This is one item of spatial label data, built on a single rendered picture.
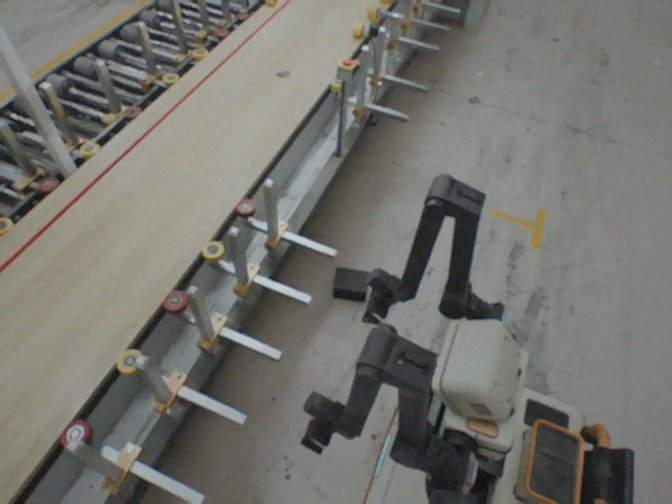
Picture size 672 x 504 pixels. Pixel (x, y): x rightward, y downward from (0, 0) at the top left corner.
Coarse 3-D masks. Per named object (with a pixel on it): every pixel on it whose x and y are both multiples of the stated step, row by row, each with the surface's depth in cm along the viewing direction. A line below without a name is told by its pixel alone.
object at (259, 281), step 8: (216, 264) 185; (224, 264) 185; (224, 272) 186; (232, 272) 183; (256, 280) 182; (264, 280) 182; (264, 288) 183; (272, 288) 180; (280, 288) 180; (288, 288) 180; (288, 296) 180; (296, 296) 178; (304, 296) 179; (304, 304) 179
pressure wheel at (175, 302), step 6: (168, 294) 166; (174, 294) 166; (180, 294) 166; (168, 300) 165; (174, 300) 164; (180, 300) 165; (186, 300) 165; (168, 306) 163; (174, 306) 163; (180, 306) 163; (186, 306) 166; (168, 312) 165; (174, 312) 164; (180, 312) 165
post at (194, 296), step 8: (192, 288) 142; (192, 296) 141; (200, 296) 144; (192, 304) 145; (200, 304) 146; (192, 312) 150; (200, 312) 149; (200, 320) 153; (208, 320) 157; (200, 328) 159; (208, 328) 159; (208, 336) 162; (216, 344) 172
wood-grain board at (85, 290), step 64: (320, 0) 305; (256, 64) 256; (320, 64) 260; (128, 128) 219; (192, 128) 221; (256, 128) 224; (64, 192) 193; (128, 192) 195; (192, 192) 197; (0, 256) 172; (64, 256) 174; (128, 256) 175; (192, 256) 177; (0, 320) 157; (64, 320) 158; (128, 320) 160; (0, 384) 144; (64, 384) 145; (0, 448) 133
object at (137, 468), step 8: (96, 440) 143; (96, 448) 142; (104, 448) 142; (104, 456) 141; (112, 456) 141; (136, 464) 140; (136, 472) 138; (144, 472) 139; (152, 472) 139; (152, 480) 137; (160, 480) 138; (168, 480) 138; (168, 488) 136; (176, 488) 137; (184, 488) 137; (184, 496) 135; (192, 496) 136; (200, 496) 136
